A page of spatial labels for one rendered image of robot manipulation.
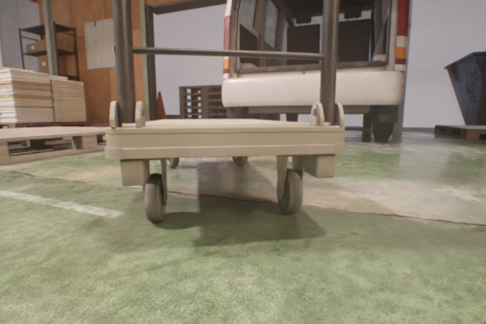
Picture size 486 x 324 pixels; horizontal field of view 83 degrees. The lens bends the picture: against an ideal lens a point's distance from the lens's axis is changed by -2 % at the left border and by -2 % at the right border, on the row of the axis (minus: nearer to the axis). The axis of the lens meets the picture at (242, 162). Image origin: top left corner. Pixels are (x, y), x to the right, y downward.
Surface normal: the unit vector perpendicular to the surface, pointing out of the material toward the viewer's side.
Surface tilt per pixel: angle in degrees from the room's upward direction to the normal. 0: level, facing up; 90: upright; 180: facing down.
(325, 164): 90
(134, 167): 90
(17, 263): 0
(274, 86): 87
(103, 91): 90
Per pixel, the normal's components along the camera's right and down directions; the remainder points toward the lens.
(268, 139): 0.17, 0.16
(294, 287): 0.00, -0.99
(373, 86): -0.29, 0.13
